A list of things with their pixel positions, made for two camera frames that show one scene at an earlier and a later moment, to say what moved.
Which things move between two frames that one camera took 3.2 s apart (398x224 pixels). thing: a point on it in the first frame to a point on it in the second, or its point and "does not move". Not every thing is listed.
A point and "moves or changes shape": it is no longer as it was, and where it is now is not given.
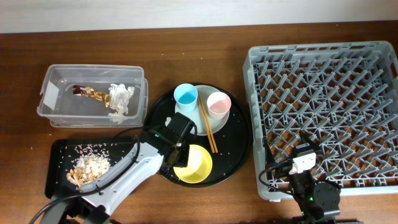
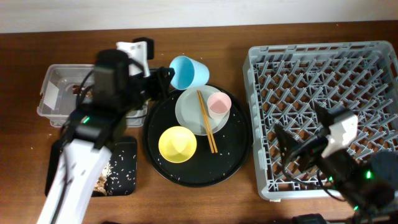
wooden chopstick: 206,126 does not move
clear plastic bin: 58,104 does not move
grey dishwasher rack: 343,97 does not move
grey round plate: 196,115 does not move
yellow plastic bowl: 199,166 moves or changes shape
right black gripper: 300,149 to 305,152
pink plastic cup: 218,105 does not move
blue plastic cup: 186,96 to 188,73
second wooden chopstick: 211,132 does not move
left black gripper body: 175,155 to 155,84
